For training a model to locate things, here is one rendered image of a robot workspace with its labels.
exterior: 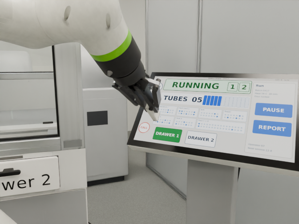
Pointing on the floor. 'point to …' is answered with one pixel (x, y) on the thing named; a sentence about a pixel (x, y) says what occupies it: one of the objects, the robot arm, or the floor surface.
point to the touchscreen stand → (211, 193)
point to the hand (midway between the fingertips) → (152, 110)
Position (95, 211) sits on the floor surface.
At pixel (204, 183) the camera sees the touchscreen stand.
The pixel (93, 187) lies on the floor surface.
